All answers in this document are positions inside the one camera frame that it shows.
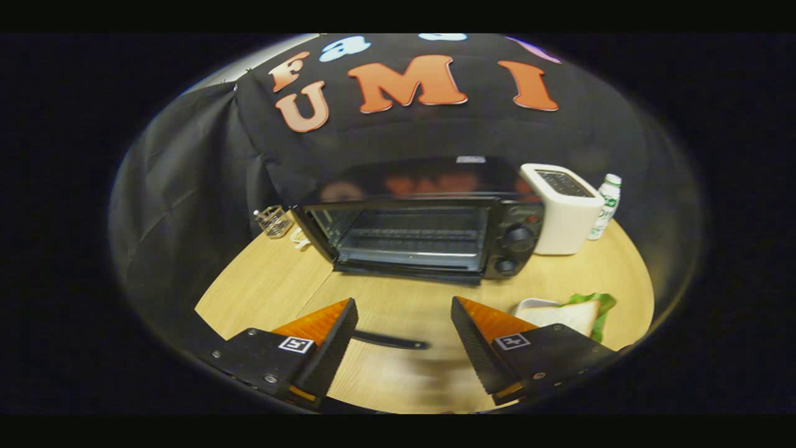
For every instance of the white bottle with green label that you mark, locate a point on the white bottle with green label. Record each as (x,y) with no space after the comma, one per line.
(606,205)

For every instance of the black toaster oven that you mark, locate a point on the black toaster oven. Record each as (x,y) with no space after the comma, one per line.
(435,180)

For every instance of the small white snack dish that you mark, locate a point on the small white snack dish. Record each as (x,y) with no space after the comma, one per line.
(300,239)

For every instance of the sandwich with lettuce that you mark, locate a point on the sandwich with lettuce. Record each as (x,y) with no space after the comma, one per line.
(566,317)

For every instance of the white slot toaster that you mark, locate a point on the white slot toaster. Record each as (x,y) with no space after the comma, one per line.
(563,224)

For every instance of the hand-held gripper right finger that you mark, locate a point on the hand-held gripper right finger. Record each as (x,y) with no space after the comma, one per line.
(479,348)

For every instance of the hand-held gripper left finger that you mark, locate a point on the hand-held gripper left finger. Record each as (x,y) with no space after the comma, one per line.
(326,358)

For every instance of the white plate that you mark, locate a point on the white plate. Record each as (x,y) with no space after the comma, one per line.
(532,305)

